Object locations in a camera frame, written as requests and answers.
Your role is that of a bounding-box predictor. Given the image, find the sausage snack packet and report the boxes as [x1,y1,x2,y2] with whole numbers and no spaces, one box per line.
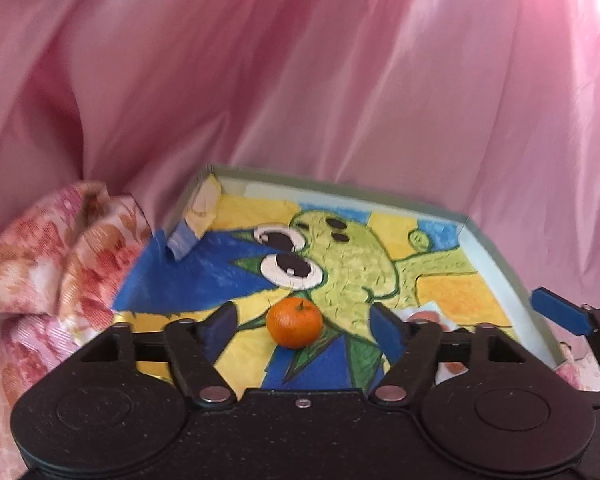
[396,301,467,384]

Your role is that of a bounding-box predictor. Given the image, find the floral pink bedspread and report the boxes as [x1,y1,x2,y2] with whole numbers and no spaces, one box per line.
[0,182,151,479]

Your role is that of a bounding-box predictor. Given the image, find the grey cardboard tray box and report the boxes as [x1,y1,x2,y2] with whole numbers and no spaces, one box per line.
[114,168,564,392]

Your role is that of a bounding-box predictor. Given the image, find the small orange tangerine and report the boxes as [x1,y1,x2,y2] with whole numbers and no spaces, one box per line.
[265,297,324,350]

